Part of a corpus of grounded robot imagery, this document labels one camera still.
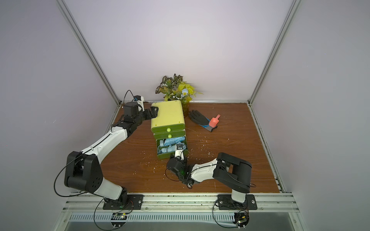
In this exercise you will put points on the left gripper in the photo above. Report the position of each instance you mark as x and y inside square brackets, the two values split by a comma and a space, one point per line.
[154, 114]

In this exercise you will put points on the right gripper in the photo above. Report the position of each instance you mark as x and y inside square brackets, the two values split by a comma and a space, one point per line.
[179, 159]

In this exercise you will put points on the dark green bottom drawer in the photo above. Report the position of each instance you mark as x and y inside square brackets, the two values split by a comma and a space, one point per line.
[170, 155]

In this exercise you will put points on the dark green drawer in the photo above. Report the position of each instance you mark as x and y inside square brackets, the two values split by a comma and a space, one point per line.
[167, 128]
[168, 135]
[170, 155]

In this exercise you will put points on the yellow-green drawer cabinet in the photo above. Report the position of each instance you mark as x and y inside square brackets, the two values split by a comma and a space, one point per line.
[169, 113]

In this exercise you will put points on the dark green top drawer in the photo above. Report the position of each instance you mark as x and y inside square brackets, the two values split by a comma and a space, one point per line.
[167, 128]

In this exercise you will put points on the light blue umbrella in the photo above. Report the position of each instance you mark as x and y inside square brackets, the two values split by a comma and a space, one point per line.
[168, 149]
[171, 141]

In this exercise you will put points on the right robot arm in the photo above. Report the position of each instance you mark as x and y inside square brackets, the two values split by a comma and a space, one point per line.
[231, 171]

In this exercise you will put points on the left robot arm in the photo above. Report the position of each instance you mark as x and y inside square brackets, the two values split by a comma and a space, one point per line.
[83, 169]

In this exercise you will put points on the artificial plant in vase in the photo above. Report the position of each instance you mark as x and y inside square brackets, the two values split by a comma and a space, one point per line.
[175, 88]

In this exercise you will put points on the black work glove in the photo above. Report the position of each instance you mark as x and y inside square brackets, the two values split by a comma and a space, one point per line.
[201, 120]

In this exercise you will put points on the red plastic scoop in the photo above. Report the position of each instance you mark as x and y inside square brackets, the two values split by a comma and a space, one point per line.
[214, 121]

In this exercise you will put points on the right circuit board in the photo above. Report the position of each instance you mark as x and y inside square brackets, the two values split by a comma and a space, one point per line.
[242, 219]

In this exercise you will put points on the circuit board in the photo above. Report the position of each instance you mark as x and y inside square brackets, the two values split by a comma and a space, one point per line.
[242, 219]
[118, 220]

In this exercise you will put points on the left circuit board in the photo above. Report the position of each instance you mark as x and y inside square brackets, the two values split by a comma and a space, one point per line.
[118, 220]

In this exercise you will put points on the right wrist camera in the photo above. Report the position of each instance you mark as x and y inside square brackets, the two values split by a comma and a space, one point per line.
[180, 147]

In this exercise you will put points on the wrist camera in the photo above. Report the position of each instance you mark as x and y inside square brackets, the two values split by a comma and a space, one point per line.
[140, 100]
[180, 147]

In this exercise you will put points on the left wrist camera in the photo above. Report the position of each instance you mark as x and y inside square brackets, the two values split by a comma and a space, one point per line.
[140, 100]

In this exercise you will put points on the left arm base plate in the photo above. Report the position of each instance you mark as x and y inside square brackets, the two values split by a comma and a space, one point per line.
[125, 202]

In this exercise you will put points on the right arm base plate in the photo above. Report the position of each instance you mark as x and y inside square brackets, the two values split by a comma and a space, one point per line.
[225, 202]

